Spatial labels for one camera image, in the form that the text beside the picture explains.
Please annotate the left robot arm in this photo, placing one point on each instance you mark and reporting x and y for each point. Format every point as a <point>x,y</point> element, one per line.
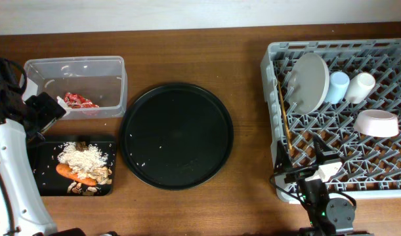
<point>22,211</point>

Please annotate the wooden chopstick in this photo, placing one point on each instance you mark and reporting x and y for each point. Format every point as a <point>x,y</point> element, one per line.
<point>287,132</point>

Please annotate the orange carrot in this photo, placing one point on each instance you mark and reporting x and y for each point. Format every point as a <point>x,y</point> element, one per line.
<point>65,171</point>

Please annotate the light blue cup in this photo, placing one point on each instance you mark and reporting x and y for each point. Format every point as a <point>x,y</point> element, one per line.
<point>338,85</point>

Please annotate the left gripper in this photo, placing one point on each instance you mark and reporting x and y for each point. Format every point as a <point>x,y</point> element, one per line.
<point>49,111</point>

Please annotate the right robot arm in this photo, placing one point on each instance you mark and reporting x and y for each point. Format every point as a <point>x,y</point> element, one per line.
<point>327,216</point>

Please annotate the round black tray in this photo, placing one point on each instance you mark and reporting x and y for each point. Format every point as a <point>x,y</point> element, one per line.
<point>176,136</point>

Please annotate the black rectangular tray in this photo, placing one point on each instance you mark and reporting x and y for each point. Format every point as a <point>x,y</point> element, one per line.
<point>43,157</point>

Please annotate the grey dishwasher rack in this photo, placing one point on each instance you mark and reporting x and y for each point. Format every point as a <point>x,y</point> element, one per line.
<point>371,166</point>

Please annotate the white cup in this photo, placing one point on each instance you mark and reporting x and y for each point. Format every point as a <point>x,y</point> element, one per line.
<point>359,88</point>

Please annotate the grey plate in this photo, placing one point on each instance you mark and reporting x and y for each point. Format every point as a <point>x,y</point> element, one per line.
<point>310,83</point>

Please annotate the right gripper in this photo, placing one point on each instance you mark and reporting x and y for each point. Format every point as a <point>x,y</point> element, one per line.
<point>279,166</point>

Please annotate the clear plastic bin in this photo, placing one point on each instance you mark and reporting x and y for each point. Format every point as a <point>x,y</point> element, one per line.
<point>100,79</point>

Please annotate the brown walnut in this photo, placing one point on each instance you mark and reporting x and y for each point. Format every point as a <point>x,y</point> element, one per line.
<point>81,146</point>

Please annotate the white tissue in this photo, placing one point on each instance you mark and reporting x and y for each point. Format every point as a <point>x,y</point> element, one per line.
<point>64,105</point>

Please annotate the red snack wrapper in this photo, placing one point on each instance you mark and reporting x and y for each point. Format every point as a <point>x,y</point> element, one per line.
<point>76,101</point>

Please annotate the rice and peanuts pile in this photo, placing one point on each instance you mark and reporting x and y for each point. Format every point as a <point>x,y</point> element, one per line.
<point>92,163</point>

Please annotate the pink bowl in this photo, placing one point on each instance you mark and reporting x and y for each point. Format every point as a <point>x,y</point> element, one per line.
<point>376,123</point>

